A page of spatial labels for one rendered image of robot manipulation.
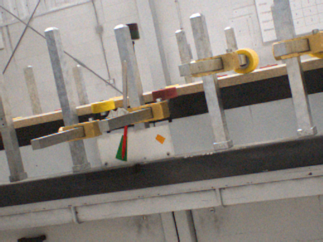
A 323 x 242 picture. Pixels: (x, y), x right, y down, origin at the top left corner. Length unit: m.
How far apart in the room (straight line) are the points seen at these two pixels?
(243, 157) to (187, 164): 0.17
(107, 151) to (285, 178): 0.56
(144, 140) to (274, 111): 0.42
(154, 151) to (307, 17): 7.24
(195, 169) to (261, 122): 0.30
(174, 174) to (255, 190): 0.24
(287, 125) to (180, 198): 0.41
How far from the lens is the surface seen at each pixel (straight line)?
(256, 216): 2.22
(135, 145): 2.04
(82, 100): 3.40
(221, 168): 1.92
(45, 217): 2.32
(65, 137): 2.03
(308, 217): 2.18
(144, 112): 1.95
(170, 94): 2.10
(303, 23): 9.15
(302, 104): 1.85
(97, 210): 2.19
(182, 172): 1.97
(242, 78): 2.10
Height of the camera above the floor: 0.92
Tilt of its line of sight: 3 degrees down
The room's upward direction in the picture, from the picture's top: 12 degrees counter-clockwise
